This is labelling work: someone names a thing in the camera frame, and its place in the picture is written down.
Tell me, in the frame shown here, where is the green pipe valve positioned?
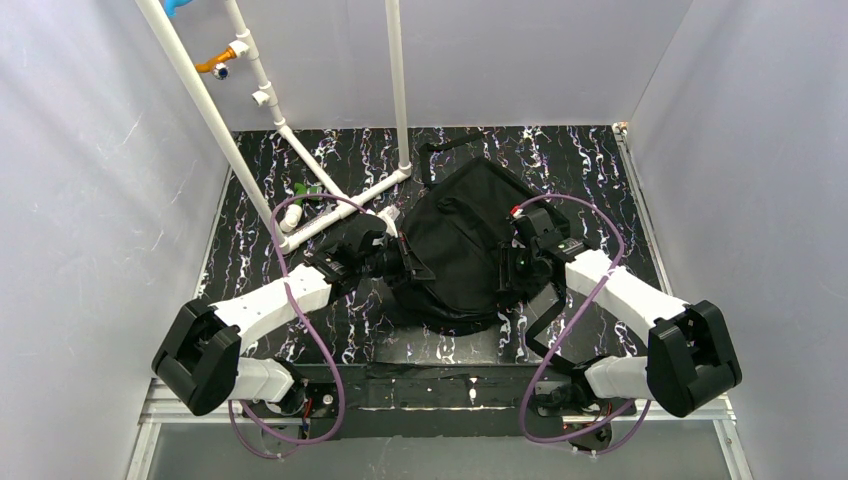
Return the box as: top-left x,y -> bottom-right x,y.
293,183 -> 324,206

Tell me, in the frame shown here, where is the white PVC pipe frame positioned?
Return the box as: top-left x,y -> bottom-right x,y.
136,1 -> 414,253

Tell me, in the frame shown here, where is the blue pipe valve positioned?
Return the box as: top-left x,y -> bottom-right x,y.
163,0 -> 193,18

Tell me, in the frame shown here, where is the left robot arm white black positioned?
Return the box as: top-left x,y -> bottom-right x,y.
151,206 -> 404,416

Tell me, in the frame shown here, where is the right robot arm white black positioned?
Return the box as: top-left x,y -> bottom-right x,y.
500,207 -> 743,418

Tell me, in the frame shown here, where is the orange pipe valve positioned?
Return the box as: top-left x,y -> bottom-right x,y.
194,46 -> 239,80

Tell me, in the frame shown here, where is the black mounting base plate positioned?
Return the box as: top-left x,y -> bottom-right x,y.
241,360 -> 637,442

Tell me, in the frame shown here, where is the black student backpack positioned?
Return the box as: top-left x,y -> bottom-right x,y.
390,157 -> 548,336

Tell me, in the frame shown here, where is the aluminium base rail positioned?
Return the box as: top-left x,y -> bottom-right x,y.
127,369 -> 752,479

